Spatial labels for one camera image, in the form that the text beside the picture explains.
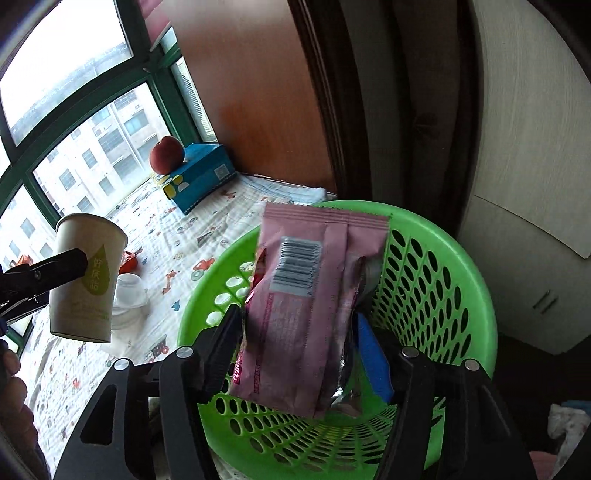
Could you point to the pink snack packet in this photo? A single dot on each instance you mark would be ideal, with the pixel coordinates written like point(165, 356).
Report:
point(295, 323)

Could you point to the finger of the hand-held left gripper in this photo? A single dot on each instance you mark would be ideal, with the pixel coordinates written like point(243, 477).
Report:
point(55, 270)

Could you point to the white wardrobe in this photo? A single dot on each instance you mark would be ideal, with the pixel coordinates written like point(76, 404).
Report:
point(526, 138)

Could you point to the red apple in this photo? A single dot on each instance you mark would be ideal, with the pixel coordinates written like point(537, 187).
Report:
point(166, 154)

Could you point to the clear plastic cup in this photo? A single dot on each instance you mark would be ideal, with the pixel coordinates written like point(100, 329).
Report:
point(131, 300)

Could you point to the green window frame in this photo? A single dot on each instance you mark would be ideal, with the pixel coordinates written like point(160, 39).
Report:
point(159, 97)

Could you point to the green plastic basket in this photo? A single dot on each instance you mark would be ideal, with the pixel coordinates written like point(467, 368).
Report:
point(438, 277)

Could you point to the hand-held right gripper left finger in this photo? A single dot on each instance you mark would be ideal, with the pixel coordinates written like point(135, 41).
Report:
point(220, 344)

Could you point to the printed blanket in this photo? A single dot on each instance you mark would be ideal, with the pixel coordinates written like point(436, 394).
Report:
point(175, 240)

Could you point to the white paper cup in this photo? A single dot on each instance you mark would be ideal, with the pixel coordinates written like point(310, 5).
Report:
point(94, 318)

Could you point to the white printed cloth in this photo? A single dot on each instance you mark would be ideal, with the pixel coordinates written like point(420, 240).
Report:
point(568, 422)

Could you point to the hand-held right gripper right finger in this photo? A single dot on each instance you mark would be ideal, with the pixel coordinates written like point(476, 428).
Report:
point(371, 355)

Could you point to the blue tissue box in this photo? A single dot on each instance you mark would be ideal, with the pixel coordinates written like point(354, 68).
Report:
point(203, 177)

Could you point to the white folded cloth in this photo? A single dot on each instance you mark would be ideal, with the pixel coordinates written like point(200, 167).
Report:
point(295, 191)

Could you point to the dark wooden door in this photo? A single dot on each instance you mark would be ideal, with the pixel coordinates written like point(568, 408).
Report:
point(392, 115)

